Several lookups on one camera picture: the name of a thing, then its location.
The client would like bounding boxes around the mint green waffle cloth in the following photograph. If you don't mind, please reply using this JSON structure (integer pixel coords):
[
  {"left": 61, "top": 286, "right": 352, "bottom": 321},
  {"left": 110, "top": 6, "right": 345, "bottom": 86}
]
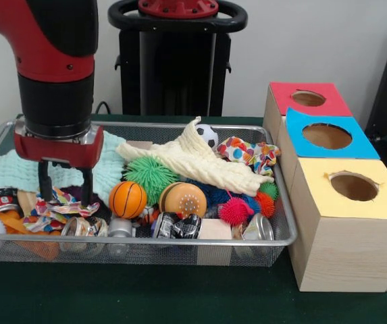
[{"left": 0, "top": 130, "right": 126, "bottom": 207}]

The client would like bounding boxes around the green spiky rubber ball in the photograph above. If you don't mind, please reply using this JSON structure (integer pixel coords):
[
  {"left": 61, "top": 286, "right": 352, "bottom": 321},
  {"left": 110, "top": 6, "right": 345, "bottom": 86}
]
[{"left": 122, "top": 155, "right": 180, "bottom": 196}]

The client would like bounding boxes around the black cable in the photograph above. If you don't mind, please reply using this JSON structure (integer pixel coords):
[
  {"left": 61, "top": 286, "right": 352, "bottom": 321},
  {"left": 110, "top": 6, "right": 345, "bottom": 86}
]
[{"left": 93, "top": 100, "right": 113, "bottom": 115}]

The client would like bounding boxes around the cream waffle cloth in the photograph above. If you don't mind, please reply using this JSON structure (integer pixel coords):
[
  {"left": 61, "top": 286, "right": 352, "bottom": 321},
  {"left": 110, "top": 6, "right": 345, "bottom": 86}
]
[{"left": 115, "top": 116, "right": 275, "bottom": 197}]

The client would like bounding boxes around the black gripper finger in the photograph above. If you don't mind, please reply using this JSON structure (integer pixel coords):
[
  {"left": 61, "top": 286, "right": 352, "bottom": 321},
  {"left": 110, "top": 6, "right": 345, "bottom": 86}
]
[
  {"left": 80, "top": 167, "right": 94, "bottom": 207},
  {"left": 37, "top": 161, "right": 54, "bottom": 202}
]

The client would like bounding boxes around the crushed silver can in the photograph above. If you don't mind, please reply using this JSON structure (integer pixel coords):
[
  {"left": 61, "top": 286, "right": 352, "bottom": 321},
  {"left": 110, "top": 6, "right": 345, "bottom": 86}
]
[{"left": 243, "top": 213, "right": 275, "bottom": 241}]

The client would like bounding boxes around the small toy soccer ball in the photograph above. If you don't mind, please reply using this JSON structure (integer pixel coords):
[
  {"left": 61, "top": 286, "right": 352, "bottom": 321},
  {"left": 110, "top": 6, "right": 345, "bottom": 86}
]
[{"left": 195, "top": 124, "right": 220, "bottom": 149}]

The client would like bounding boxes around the shallow mesh bin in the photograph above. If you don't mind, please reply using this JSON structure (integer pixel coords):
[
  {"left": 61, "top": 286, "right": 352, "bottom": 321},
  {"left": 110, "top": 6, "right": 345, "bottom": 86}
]
[{"left": 0, "top": 119, "right": 298, "bottom": 267}]

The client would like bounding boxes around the wooden box with three holes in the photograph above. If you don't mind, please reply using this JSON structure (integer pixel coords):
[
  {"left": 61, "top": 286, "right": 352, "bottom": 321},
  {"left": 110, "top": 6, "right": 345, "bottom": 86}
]
[{"left": 263, "top": 82, "right": 387, "bottom": 293}]

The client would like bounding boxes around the orange toy basketball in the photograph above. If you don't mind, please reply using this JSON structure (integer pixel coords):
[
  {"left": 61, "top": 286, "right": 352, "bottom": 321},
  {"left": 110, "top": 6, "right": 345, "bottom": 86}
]
[{"left": 108, "top": 181, "right": 149, "bottom": 219}]

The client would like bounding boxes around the colourful polka dot cloth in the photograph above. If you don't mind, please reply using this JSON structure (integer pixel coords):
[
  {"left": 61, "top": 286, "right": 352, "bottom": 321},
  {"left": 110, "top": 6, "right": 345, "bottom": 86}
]
[
  {"left": 215, "top": 136, "right": 282, "bottom": 177},
  {"left": 22, "top": 186, "right": 101, "bottom": 234}
]

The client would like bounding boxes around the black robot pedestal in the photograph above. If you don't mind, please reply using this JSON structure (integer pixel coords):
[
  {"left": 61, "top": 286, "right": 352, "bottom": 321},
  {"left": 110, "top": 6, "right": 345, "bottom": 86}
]
[{"left": 107, "top": 0, "right": 249, "bottom": 117}]

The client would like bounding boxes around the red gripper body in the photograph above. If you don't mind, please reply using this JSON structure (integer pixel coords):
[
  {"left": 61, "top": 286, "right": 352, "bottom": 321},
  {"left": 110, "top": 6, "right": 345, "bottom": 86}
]
[{"left": 13, "top": 122, "right": 105, "bottom": 169}]

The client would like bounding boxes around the hamburger toy ball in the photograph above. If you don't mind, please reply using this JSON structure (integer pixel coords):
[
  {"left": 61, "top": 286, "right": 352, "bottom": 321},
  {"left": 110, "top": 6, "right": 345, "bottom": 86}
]
[{"left": 158, "top": 182, "right": 208, "bottom": 219}]

